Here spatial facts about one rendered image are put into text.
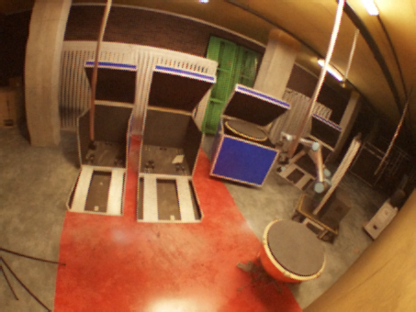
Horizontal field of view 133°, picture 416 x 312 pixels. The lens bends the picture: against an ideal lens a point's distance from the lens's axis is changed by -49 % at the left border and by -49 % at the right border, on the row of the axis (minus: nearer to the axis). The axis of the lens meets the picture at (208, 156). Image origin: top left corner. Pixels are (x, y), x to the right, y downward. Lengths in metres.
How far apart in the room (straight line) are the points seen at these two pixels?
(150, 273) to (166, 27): 5.31
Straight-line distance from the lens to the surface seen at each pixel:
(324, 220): 3.29
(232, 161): 3.09
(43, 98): 3.81
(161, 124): 3.49
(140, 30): 5.33
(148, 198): 2.58
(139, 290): 1.99
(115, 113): 3.45
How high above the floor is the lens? 1.90
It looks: 27 degrees down
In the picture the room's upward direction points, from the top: 17 degrees clockwise
